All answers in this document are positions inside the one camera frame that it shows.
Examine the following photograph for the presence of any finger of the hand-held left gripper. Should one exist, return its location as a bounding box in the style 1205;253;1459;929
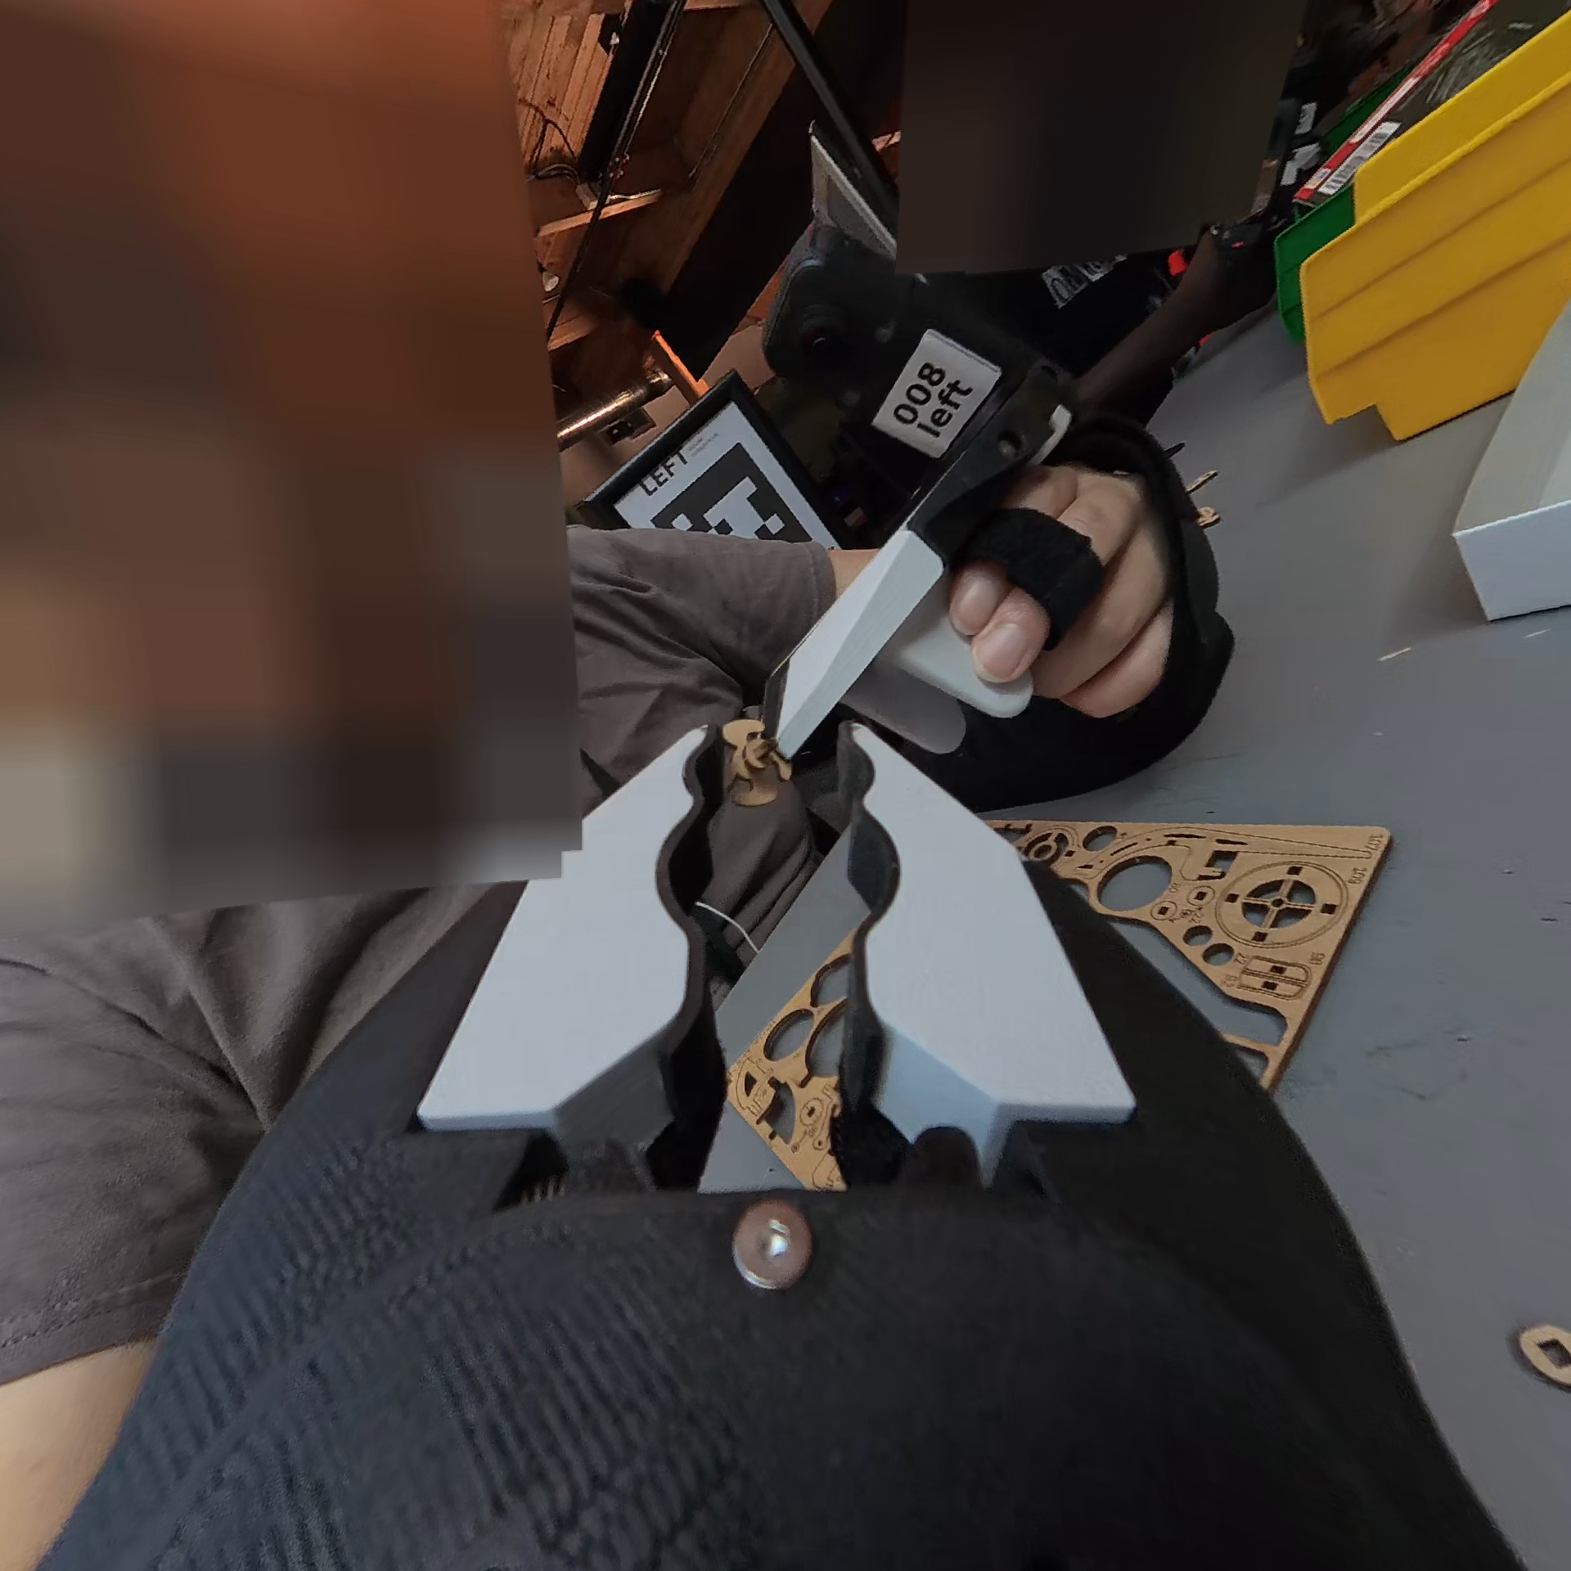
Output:
762;527;951;760

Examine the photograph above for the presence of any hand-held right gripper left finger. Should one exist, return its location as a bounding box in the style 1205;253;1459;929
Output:
418;725;727;1144

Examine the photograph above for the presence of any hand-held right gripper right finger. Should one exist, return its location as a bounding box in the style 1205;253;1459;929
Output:
838;723;1137;1181

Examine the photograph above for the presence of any small wooden gear assembly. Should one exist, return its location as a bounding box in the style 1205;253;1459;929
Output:
723;719;793;806

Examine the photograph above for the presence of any person's right forearm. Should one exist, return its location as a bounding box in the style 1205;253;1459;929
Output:
0;1356;168;1571

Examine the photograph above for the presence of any laser-cut plywood parts sheet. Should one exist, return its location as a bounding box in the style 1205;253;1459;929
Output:
725;820;1393;1193

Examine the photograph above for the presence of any person's left hand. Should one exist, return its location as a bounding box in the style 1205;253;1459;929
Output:
953;470;1178;717

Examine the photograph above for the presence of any wooden cabinet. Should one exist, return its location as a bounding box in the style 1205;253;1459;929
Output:
504;0;912;420

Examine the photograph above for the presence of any black wrist brace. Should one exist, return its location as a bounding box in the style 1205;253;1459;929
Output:
947;412;1236;812

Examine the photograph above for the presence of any person's grey shirt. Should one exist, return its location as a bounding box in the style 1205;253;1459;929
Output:
0;529;861;1389

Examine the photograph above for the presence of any green plastic bin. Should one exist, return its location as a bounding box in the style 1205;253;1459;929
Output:
1275;185;1364;346

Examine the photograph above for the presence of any yellow plastic bin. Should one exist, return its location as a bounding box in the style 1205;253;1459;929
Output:
1302;160;1571;441
1356;18;1571;210

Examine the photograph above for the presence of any dark box with red label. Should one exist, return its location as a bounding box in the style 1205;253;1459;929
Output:
1296;0;1506;204

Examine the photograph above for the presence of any white cardboard box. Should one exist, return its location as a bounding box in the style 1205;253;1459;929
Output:
1455;356;1571;622

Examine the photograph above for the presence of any metal handle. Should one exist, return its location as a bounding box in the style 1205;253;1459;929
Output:
558;379;677;447

